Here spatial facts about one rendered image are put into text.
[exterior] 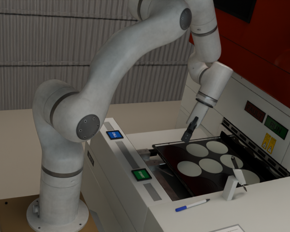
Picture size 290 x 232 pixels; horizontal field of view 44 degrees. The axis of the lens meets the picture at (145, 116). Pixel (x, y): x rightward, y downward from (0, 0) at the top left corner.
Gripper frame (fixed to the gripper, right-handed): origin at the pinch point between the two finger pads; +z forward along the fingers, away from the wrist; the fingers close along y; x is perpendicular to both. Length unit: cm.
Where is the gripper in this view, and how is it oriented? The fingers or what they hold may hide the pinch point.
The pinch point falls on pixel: (186, 136)
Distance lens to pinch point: 144.8
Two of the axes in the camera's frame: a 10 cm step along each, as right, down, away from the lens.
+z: -4.4, 8.8, 1.8
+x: 8.8, 4.6, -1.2
